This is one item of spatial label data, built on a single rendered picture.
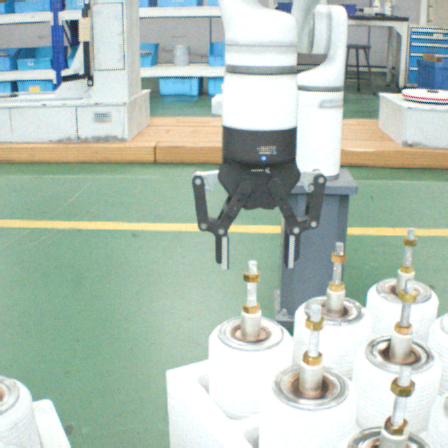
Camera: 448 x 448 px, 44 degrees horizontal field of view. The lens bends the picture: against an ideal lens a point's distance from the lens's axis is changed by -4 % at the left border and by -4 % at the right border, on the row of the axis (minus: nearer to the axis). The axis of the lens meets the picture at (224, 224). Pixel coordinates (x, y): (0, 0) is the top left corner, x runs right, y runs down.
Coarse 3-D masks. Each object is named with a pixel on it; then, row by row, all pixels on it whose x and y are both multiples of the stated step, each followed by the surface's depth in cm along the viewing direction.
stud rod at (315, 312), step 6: (312, 306) 52; (318, 306) 52; (312, 312) 52; (318, 312) 52; (312, 318) 52; (318, 318) 52; (312, 336) 52; (318, 336) 52; (312, 342) 53; (318, 342) 53; (312, 348) 53; (318, 348) 53; (312, 354) 53; (318, 354) 53
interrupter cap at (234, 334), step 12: (228, 324) 66; (240, 324) 66; (264, 324) 66; (276, 324) 66; (228, 336) 64; (240, 336) 64; (264, 336) 64; (276, 336) 64; (240, 348) 61; (252, 348) 61; (264, 348) 61
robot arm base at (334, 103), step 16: (304, 96) 105; (320, 96) 103; (336, 96) 104; (304, 112) 106; (320, 112) 104; (336, 112) 105; (304, 128) 107; (320, 128) 105; (336, 128) 106; (304, 144) 108; (320, 144) 106; (336, 144) 108; (304, 160) 108; (320, 160) 107; (336, 160) 109; (336, 176) 110
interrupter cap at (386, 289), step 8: (384, 280) 77; (392, 280) 77; (376, 288) 75; (384, 288) 75; (392, 288) 76; (416, 288) 75; (424, 288) 75; (384, 296) 73; (392, 296) 73; (424, 296) 73
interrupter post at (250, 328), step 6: (246, 318) 63; (252, 318) 63; (258, 318) 63; (246, 324) 63; (252, 324) 63; (258, 324) 63; (246, 330) 63; (252, 330) 63; (258, 330) 64; (246, 336) 64; (252, 336) 63; (258, 336) 64
